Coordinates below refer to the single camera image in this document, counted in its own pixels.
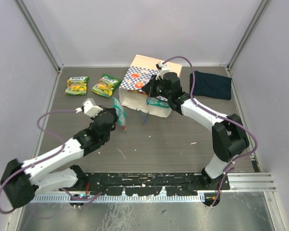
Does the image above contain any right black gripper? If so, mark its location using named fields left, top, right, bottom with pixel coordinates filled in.
left=142, top=75, right=171, bottom=100

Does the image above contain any teal Fox's blossom candy bag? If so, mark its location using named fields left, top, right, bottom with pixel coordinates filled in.
left=112, top=97, right=127, bottom=130

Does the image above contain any blue checkered paper bag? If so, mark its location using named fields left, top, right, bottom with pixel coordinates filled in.
left=119, top=54, right=171, bottom=118

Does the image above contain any green Fox's spring tea candy bag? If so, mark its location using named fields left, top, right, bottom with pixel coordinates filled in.
left=65, top=76, right=89, bottom=96

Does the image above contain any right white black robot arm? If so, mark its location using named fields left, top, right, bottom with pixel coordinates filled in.
left=142, top=72, right=250, bottom=190

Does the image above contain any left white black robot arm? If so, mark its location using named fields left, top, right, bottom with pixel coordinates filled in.
left=0, top=106, right=118, bottom=210

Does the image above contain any dark navy folded cloth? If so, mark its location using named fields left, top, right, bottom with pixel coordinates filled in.
left=192, top=71, right=232, bottom=100

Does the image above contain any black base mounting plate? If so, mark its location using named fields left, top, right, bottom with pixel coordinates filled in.
left=66, top=173, right=230, bottom=196

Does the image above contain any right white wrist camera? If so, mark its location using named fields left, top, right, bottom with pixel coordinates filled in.
left=156, top=62, right=170, bottom=80

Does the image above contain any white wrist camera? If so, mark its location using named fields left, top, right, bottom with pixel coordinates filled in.
left=76, top=98, right=103, bottom=118
left=156, top=62, right=170, bottom=80

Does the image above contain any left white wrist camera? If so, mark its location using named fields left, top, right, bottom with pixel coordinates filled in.
left=76, top=98, right=103, bottom=118

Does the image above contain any slotted grey cable duct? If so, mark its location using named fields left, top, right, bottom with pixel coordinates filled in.
left=31, top=193, right=205, bottom=203

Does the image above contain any aluminium front rail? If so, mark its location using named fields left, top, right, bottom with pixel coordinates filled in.
left=33, top=170, right=276, bottom=194

